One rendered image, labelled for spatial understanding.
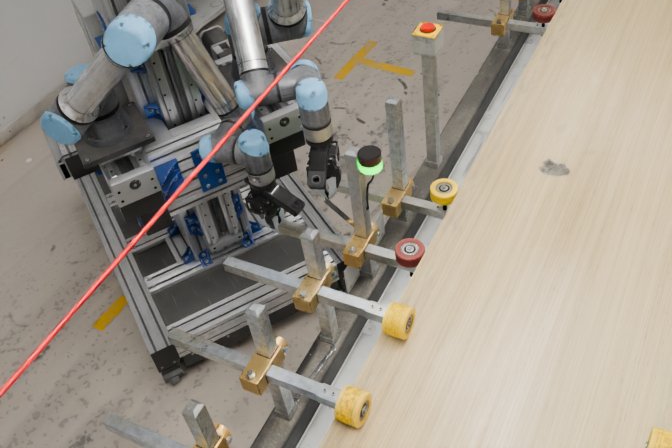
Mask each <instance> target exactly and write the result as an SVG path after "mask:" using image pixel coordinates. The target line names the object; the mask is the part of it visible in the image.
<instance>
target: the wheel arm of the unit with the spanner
mask: <svg viewBox="0 0 672 448"><path fill-rule="evenodd" d="M306 227H309V226H306V225H302V224H299V223H295V222H292V221H288V220H285V219H282V221H281V222H280V223H279V225H278V229H279V232H280V233H282V234H286V235H289V236H293V237H296V238H299V239H300V235H301V234H302V233H303V231H304V230H305V228H306ZM309 228H312V229H316V228H313V227H309ZM316 230H319V233H320V238H321V243H322V245H323V246H326V247H330V248H333V249H336V250H340V251H344V249H345V247H346V246H347V244H348V243H349V241H350V240H351V238H347V237H344V236H340V235H337V234H334V233H330V232H327V231H323V230H320V229H316ZM364 254H365V258H367V259H370V260H374V261H377V262H380V263H384V264H387V265H390V266H394V267H397V268H400V269H402V270H406V271H409V272H412V273H414V272H415V270H416V268H417V267H414V268H406V267H403V266H401V265H400V264H398V262H397V261H396V257H395V251H393V250H389V249H386V248H382V247H379V246H375V245H372V244H368V245H367V247H366V249H365V250H364Z"/></svg>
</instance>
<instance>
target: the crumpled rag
mask: <svg viewBox="0 0 672 448"><path fill-rule="evenodd" d="M542 163H543V165H544V166H543V167H542V166H541V167H540V168H539V170H540V171H541V172H542V173H545V174H548V175H549V176H553V175H557V176H562V175H568V174H569V172H571V171H570V170H569V168H567V167H566V165H565V164H563V163H560V164H558V163H557V162H556V161H555V160H553V159H548V160H544V161H543V162H542Z"/></svg>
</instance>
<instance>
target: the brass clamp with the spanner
mask: <svg viewBox="0 0 672 448"><path fill-rule="evenodd" d="M371 224H372V231H371V233H370V234H369V236H368V238H364V237H361V236H357V235H356V232H355V233H354V235H353V236H352V238H351V240H350V241H349V243H348V244H347V246H346V247H345V249H344V251H343V252H342V254H343V260H344V264H345V265H348V266H351V267H355V268H358V269H360V268H361V266H362V265H363V263H364V261H365V260H366V258H365V254H364V250H365V249H366V247H367V245H368V244H372V245H375V243H376V242H377V236H379V235H380V232H379V228H378V227H377V225H376V224H374V223H372V222H371ZM351 246H353V247H355V249H356V253H354V254H350V253H349V247H351Z"/></svg>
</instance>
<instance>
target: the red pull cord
mask: <svg viewBox="0 0 672 448"><path fill-rule="evenodd" d="M349 1H350V0H344V2H343V3H342V4H341V5H340V6H339V7H338V8H337V9H336V11H335V12H334V13H333V14H332V15H331V16H330V17H329V18H328V20H327V21H326V22H325V23H324V24H323V25H322V26H321V28H320V29H319V30H318V31H317V32H316V33H315V34H314V35H313V37H312V38H311V39H310V40H309V41H308V42H307V43H306V44H305V46H304V47H303V48H302V49H301V50H300V51H299V52H298V53H297V55H296V56H295V57H294V58H293V59H292V60H291V61H290V63H289V64H288V65H287V66H286V67H285V68H284V69H283V70H282V72H281V73H280V74H279V75H278V76H277V77H276V78H275V79H274V81H273V82H272V83H271V84H270V85H269V86H268V87H267V89H266V90H265V91H264V92H263V93H262V94H261V95H260V96H259V98H258V99H257V100H256V101H255V102H254V103H253V104H252V105H251V107H250V108H249V109H248V110H247V111H246V112H245V113H244V114H243V116H242V117H241V118H240V119H239V120H238V121H237V122H236V124H235V125H234V126H233V127H232V128H231V129H230V130H229V131H228V133H227V134H226V135H225V136H224V137H223V138H222V139H221V140H220V142H219V143H218V144H217V145H216V146H215V147H214V148H213V149H212V151H211V152H210V153H209V154H208V155H207V156H206V157H205V159H204V160H203V161H202V162H201V163H200V164H199V165H198V166H197V168H196V169H195V170H194V171H193V172H192V173H191V174H190V175H189V177H188V178H187V179H186V180H185V181H184V182H183V183H182V185H181V186H180V187H179V188H178V189H177V190H176V191H175V192H174V194H173V195H172V196H171V197H170V198H169V199H168V200H167V201H166V203H165V204H164V205H163V206H162V207H161V208H160V209H159V210H158V212H157V213H156V214H155V215H154V216H153V217H152V218H151V220H150V221H149V222H148V223H147V224H146V225H145V226H144V227H143V229H142V230H141V231H140V232H139V233H138V234H137V235H136V236H135V238H134V239H133V240H132V241H131V242H130V243H129V244H128V245H127V247H126V248H125V249H124V250H123V251H122V252H121V253H120V255H119V256H118V257H117V258H116V259H115V260H114V261H113V262H112V264H111V265H110V266H109V267H108V268H107V269H106V270H105V271H104V273H103V274H102V275H101V276H100V277H99V278H98V279H97V280H96V282H95V283H94V284H93V285H92V286H91V287H90V288H89V290H88V291H87V292H86V293H85V294H84V295H83V296H82V297H81V299H80V300H79V301H78V302H77V303H76V304H75V305H74V306H73V308H72V309H71V310H70V311H69V312H68V313H67V314H66V316H65V317H64V318H63V319H62V320H61V321H60V322H59V323H58V325H57V326H56V327H55V328H54V329H53V330H52V331H51V332H50V334H49V335H48V336H47V337H46V338H45V339H44V340H43V341H42V343H41V344H40V345H39V346H38V347H37V348H36V349H35V351H34V352H33V353H32V354H31V355H30V356H29V357H28V358H27V360H26V361H25V362H24V363H23V364H22V365H21V366H20V367H19V369H18V370H17V371H16V372H15V373H14V374H13V375H12V376H11V378H10V379H9V380H8V381H7V382H6V383H5V384H4V386H3V387H2V388H1V389H0V398H1V397H2V396H3V395H4V394H5V393H6V392H7V390H8V389H9V388H10V387H11V386H12V385H13V384H14V382H15V381H16V380H17V379H18V378H19V377H20V376H21V374H22V373H23V372H24V371H25V370H26V369H27V368H28V366H29V365H30V364H31V363H32V362H33V361H34V360H35V359H36V357H37V356H38V355H39V354H40V353H41V352H42V351H43V349H44V348H45V347H46V346H47V345H48V344H49V343H50V341H51V340H52V339H53V338H54V337H55V336H56V335H57V333H58V332H59V331H60V330H61V329H62V328H63V327H64V325H65V324H66V323H67V322H68V321H69V320H70V319H71V317H72V316H73V315H74V314H75V313H76V312H77V311H78V310H79V308H80V307H81V306H82V305H83V304H84V303H85V302H86V300H87V299H88V298H89V297H90V296H91V295H92V294H93V292H94V291H95V290H96V289H97V288H98V287H99V286H100V284H101V283H102V282H103V281H104V280H105V279H106V278H107V276H108V275H109V274H110V273H111V272H112V271H113V270H114V268H115V267H116V266H117V265H118V264H119V263H120V262H121V260H122V259H123V258H124V257H125V256H126V255H127V254H128V253H129V251H130V250H131V249H132V248H133V247H134V246H135V245H136V243H137V242H138V241H139V240H140V239H141V238H142V237H143V235H144V234H145V233H146V232H147V231H148V230H149V229H150V227H151V226H152V225H153V224H154V223H155V222H156V221H157V219H158V218H159V217H160V216H161V215H162V214H163V213H164V211H165V210H166V209H167V208H168V207H169V206H170V205H171V204H172V202H173V201H174V200H175V199H176V198H177V197H178V196H179V194H180V193H181V192H182V191H183V190H184V189H185V188H186V186H187V185H188V184H189V183H190V182H191V181H192V180H193V178H194V177H195V176H196V175H197V174H198V173H199V172H200V170H201V169H202V168H203V167H204V166H205V165H206V164H207V162H208V161H209V160H210V159H211V158H212V157H213V156H214V154H215V153H216V152H217V151H218V150H219V149H220V148H221V147H222V145H223V144H224V143H225V142H226V141H227V140H228V139H229V137H230V136H231V135H232V134H233V133H234V132H235V131H236V129H237V128H238V127H239V126H240V125H241V124H242V123H243V121H244V120H245V119H246V118H247V117H248V116H249V115H250V113H251V112H252V111H253V110H254V109H255V108H256V107H257V105H258V104H259V103H260V102H261V101H262V100H263V99H264V98H265V96H266V95H267V94H268V93H269V92H270V91H271V90H272V88H273V87H274V86H275V85H276V84H277V83H278V82H279V80H280V79H281V78H282V77H283V76H284V75H285V74H286V72H287V71H288V70H289V69H290V68H291V67H292V66H293V64H294V63H295V62H296V61H297V60H298V59H299V58H300V56H301V55H302V54H303V53H304V52H305V51H306V50H307V48H308V47H309V46H310V45H311V44H312V43H313V42H314V41H315V39H316V38H317V37H318V36H319V35H320V34H321V33H322V31H323V30H324V29H325V28H326V27H327V26H328V25H329V23H330V22H331V21H332V20H333V19H334V18H335V17H336V15H337V14H338V13H339V12H340V11H341V10H342V9H343V7H344V6H345V5H346V4H347V3H348V2H349Z"/></svg>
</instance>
